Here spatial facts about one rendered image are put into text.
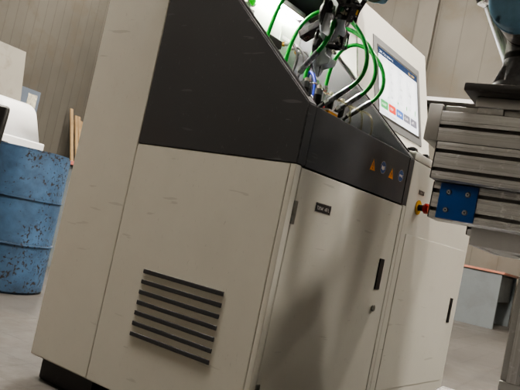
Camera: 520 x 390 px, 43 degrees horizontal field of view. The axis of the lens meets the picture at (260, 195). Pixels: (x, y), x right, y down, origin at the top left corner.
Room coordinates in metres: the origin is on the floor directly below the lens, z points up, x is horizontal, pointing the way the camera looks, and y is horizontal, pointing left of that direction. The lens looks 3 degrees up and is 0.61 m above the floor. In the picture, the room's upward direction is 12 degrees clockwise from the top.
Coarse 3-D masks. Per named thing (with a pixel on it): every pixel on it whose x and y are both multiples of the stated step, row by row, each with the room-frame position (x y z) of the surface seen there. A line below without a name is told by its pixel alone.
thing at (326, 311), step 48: (336, 192) 1.82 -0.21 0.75; (288, 240) 1.67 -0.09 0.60; (336, 240) 1.87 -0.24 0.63; (384, 240) 2.11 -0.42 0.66; (288, 288) 1.71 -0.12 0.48; (336, 288) 1.91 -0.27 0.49; (384, 288) 2.17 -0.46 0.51; (288, 336) 1.75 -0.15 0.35; (336, 336) 1.96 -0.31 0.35; (288, 384) 1.79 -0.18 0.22; (336, 384) 2.01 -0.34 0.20
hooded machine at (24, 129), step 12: (0, 96) 8.50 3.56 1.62; (12, 108) 8.55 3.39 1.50; (24, 108) 8.75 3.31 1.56; (12, 120) 8.53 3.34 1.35; (24, 120) 8.70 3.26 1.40; (36, 120) 8.90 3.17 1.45; (12, 132) 8.50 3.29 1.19; (24, 132) 8.67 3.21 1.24; (36, 132) 8.86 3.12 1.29; (24, 144) 8.59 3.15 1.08; (36, 144) 8.76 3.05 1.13
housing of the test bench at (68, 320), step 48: (144, 0) 2.05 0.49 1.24; (144, 48) 2.02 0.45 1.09; (96, 96) 2.13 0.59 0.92; (144, 96) 2.00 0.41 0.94; (96, 144) 2.10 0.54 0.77; (96, 192) 2.07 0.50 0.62; (96, 240) 2.04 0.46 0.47; (48, 288) 2.14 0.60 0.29; (96, 288) 2.01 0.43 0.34; (48, 336) 2.11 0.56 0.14; (96, 384) 2.02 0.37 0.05
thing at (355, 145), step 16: (320, 112) 1.69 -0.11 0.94; (320, 128) 1.71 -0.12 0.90; (336, 128) 1.77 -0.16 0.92; (352, 128) 1.84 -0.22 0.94; (320, 144) 1.72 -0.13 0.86; (336, 144) 1.78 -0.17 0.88; (352, 144) 1.85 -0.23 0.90; (368, 144) 1.93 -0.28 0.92; (384, 144) 2.01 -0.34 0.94; (320, 160) 1.73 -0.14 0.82; (336, 160) 1.79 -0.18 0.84; (352, 160) 1.87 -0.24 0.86; (368, 160) 1.94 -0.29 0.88; (384, 160) 2.02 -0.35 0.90; (400, 160) 2.12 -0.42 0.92; (336, 176) 1.81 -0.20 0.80; (352, 176) 1.88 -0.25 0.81; (368, 176) 1.96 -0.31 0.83; (384, 176) 2.04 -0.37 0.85; (368, 192) 2.00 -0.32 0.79; (384, 192) 2.06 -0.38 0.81; (400, 192) 2.15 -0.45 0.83
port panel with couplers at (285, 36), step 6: (282, 30) 2.39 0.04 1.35; (288, 30) 2.42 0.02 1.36; (282, 36) 2.40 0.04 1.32; (288, 36) 2.42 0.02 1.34; (282, 42) 2.39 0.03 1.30; (288, 42) 2.39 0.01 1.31; (294, 42) 2.46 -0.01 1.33; (282, 48) 2.41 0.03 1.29; (282, 54) 2.41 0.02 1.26; (294, 54) 2.47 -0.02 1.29; (300, 54) 2.47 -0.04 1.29; (288, 60) 2.45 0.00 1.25; (294, 60) 2.48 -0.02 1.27
